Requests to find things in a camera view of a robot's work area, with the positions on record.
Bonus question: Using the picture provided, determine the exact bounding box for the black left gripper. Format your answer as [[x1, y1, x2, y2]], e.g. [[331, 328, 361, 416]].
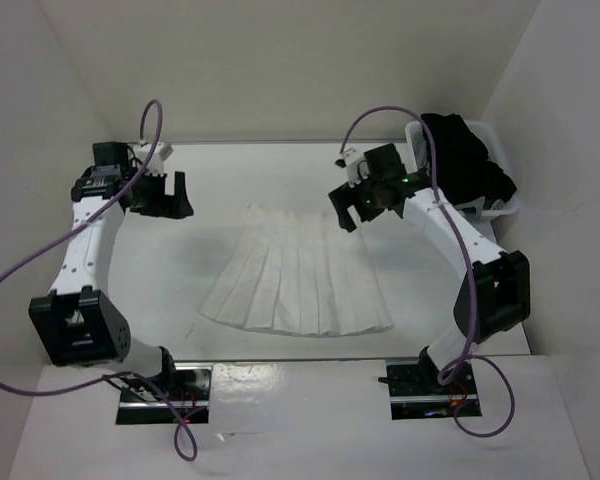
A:
[[128, 167, 194, 220]]

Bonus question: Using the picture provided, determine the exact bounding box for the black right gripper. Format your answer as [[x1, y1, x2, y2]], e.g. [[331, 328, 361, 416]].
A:
[[328, 172, 384, 233]]

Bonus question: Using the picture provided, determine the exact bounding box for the white pleated skirt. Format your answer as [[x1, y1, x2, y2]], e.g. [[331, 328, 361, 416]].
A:
[[199, 204, 394, 337]]

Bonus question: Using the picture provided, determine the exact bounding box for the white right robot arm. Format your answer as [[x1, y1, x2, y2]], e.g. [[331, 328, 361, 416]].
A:
[[328, 144, 531, 393]]

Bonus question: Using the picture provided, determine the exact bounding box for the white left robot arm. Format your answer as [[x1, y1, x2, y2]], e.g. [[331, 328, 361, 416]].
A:
[[28, 142, 193, 400]]

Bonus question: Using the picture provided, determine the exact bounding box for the white perforated plastic basket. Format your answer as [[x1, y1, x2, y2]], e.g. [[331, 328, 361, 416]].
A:
[[399, 120, 520, 220]]

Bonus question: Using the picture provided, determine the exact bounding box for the black skirt in basket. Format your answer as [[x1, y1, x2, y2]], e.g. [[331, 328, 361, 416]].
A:
[[421, 113, 517, 209]]

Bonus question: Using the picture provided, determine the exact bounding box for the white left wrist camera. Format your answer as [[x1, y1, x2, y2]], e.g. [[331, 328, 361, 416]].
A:
[[131, 142, 173, 176]]

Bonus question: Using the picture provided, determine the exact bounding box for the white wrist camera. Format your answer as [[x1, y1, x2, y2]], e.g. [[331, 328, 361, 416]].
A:
[[335, 149, 369, 187], [131, 142, 173, 176]]

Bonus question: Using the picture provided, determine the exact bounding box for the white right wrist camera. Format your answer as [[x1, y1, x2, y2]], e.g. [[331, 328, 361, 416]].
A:
[[335, 149, 369, 187]]

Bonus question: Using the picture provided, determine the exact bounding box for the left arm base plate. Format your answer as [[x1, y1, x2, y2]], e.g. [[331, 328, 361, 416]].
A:
[[115, 362, 213, 426]]

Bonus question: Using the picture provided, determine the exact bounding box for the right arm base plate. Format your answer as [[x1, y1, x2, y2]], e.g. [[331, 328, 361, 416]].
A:
[[377, 358, 482, 420]]

